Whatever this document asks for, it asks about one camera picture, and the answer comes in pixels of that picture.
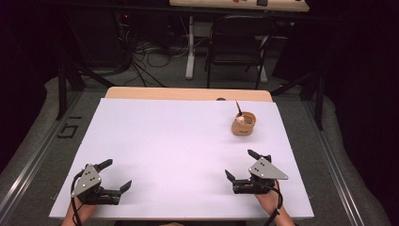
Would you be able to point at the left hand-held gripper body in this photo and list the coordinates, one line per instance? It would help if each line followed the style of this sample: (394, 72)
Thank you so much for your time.
(87, 180)

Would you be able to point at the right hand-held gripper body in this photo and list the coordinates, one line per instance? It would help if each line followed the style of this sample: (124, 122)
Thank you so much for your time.
(266, 171)

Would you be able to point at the brown round pencil holder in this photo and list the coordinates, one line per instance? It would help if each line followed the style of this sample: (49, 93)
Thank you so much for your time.
(243, 129)

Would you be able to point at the black pencil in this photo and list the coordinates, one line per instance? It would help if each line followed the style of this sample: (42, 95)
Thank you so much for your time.
(239, 109)

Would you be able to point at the person's right hand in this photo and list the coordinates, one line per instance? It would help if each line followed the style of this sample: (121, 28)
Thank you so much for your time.
(269, 201)

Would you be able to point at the person's left hand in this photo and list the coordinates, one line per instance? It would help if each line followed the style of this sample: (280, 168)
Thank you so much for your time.
(84, 211)

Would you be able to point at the small white ball figure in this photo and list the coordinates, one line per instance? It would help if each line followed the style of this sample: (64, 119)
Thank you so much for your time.
(240, 119)

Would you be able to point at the person's dark clothing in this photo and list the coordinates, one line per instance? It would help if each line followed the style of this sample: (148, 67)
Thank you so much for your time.
(141, 223)

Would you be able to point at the white table board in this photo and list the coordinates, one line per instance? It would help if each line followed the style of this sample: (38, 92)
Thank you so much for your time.
(163, 141)

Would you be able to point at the dark table grommet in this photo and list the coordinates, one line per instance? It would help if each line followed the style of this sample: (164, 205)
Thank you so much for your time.
(221, 99)

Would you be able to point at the black metal stand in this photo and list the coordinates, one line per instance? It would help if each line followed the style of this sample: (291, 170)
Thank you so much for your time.
(319, 100)
(62, 94)

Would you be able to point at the white desk leg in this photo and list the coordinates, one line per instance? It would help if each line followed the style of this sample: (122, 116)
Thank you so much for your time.
(190, 47)
(263, 72)

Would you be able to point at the light wooden table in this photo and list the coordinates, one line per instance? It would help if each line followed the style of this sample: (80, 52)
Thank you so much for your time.
(188, 93)

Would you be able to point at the black folding chair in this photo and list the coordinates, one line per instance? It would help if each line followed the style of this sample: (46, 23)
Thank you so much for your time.
(235, 47)

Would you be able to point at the beige background desk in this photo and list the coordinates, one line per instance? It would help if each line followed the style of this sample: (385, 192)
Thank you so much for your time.
(282, 5)

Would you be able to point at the aluminium floor rail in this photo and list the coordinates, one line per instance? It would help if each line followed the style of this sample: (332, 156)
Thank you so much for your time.
(37, 157)
(335, 166)

